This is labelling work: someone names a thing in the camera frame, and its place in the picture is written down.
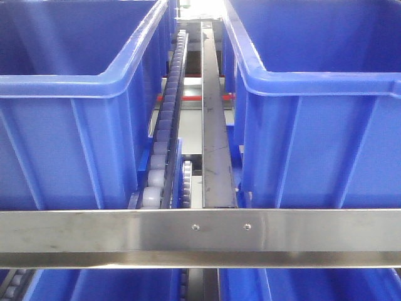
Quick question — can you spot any blue bin shelf centre-left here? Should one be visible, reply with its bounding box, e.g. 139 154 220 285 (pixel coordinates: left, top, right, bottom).
1 1 169 210

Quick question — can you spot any lower roller conveyor track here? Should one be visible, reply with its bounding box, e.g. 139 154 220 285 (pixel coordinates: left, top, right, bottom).
1 269 36 300

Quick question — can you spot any lower left blue bin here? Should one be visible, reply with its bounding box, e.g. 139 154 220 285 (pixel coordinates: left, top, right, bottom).
23 269 181 300

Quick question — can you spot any grey roller conveyor track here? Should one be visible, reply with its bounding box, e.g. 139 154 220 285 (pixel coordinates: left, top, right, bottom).
128 29 188 209

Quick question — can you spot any dark steel divider rail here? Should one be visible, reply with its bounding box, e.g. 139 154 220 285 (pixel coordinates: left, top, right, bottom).
200 21 237 208

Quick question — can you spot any stainless steel shelf rack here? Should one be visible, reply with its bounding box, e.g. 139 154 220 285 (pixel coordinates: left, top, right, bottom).
1 209 400 268

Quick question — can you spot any blue bin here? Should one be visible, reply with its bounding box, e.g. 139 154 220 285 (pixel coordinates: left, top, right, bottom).
23 269 181 300
219 268 400 300

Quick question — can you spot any lower right blue bin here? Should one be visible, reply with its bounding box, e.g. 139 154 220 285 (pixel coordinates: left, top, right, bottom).
219 268 400 300

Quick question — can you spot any blue bin shelf centre-right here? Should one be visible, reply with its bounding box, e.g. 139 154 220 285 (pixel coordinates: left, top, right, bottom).
223 1 400 208

